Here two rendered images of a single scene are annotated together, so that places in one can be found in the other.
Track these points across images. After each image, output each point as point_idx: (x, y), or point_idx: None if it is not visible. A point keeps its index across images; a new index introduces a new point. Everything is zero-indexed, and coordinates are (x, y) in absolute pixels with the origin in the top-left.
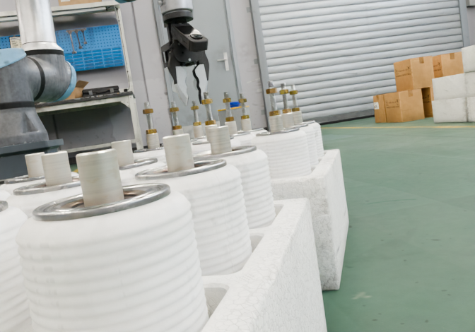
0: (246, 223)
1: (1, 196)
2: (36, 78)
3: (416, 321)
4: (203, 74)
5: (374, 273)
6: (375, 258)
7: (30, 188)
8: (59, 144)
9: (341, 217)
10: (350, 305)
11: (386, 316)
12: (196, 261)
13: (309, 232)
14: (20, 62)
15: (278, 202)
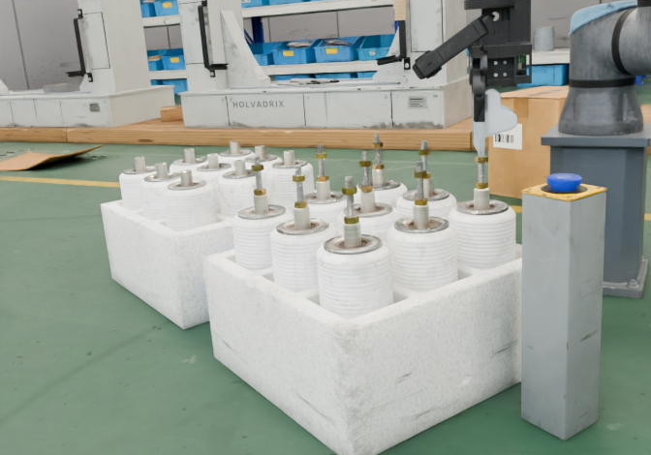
0: (143, 205)
1: (246, 165)
2: (604, 48)
3: (135, 356)
4: (473, 110)
5: (201, 382)
6: (219, 401)
7: (219, 165)
8: (614, 145)
9: (266, 362)
10: (191, 350)
11: (157, 352)
12: (125, 194)
13: (164, 250)
14: (584, 28)
15: (184, 231)
